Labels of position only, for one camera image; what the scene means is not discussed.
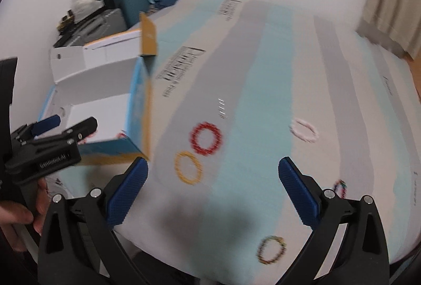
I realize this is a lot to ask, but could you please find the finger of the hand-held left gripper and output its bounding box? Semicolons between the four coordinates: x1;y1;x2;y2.
20;114;62;141
31;117;98;149

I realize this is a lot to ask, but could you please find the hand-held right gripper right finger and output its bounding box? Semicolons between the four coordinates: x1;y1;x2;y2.
278;156;390;285

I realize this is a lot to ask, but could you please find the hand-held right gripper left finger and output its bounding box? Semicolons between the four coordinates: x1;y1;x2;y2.
37;156;149;285

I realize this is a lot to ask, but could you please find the white cardboard box blue trim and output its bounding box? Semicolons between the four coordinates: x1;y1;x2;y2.
38;12;158;168

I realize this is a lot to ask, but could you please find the multicolour glass bead bracelet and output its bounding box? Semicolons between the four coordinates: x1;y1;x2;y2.
333;179;347;200

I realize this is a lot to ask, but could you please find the yellow bead bracelet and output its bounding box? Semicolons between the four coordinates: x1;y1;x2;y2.
174;151;203;186

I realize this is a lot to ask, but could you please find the pink bead bracelet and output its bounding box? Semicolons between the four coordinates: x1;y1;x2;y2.
290;119;319;142

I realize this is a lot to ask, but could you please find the brown wooden bead bracelet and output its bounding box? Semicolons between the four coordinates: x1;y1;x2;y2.
257;235;287;265

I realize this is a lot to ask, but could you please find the red bead bracelet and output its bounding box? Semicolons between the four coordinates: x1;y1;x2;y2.
190;122;223;157

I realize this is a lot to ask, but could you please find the person's left hand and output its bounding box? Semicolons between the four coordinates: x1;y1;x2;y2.
0;178;50;253

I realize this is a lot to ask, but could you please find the grey hard suitcase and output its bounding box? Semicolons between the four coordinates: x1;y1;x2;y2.
54;8;127;48

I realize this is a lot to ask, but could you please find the white plastic bag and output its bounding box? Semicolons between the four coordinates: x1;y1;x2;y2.
71;0;101;17

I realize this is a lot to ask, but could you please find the teal hard suitcase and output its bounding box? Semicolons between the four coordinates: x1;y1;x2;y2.
110;0;155;32

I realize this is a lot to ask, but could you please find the beige curtain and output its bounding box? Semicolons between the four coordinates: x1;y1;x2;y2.
357;0;421;58

